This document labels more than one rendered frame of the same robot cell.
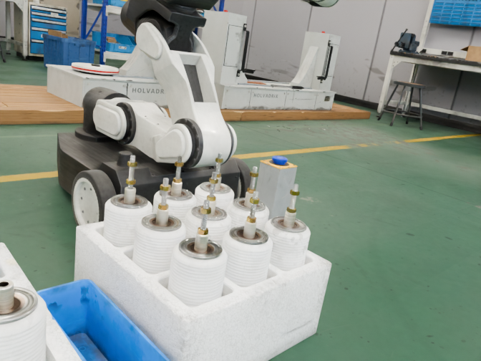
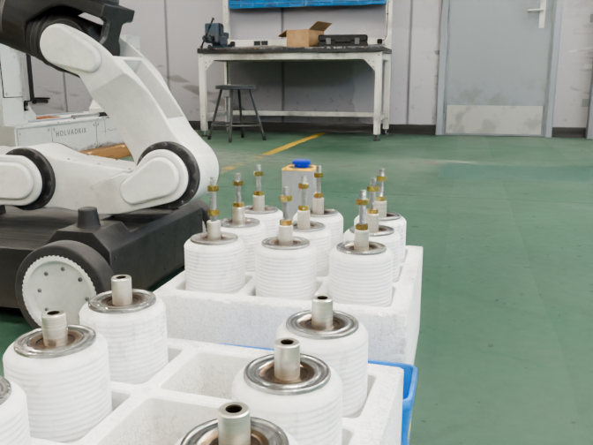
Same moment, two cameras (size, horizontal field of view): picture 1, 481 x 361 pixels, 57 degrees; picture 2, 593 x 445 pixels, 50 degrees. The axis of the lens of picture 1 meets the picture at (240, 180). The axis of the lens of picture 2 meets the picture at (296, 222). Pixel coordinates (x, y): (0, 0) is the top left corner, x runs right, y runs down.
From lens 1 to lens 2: 60 cm
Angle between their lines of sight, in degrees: 29
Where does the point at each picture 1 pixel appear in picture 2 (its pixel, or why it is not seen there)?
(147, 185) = (131, 244)
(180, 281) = (364, 286)
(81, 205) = (40, 301)
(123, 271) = (274, 309)
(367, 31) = (150, 29)
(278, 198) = not seen: hidden behind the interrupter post
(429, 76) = (245, 75)
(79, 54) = not seen: outside the picture
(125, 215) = (229, 252)
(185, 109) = (154, 131)
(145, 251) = (289, 278)
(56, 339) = not seen: hidden behind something
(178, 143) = (168, 175)
